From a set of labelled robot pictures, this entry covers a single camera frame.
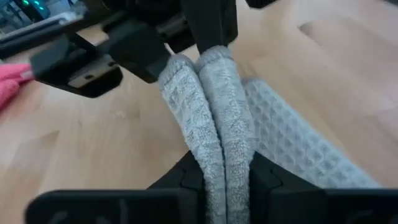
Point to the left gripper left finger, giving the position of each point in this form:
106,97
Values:
124,207

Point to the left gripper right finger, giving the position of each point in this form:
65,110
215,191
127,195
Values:
311,207

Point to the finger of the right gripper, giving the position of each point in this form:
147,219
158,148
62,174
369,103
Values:
140,49
211,25

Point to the pink microfiber towel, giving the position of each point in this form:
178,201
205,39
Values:
11,81

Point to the grey microfiber towel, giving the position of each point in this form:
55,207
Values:
227,124

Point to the black aluminium table frame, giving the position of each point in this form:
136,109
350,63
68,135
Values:
31,40

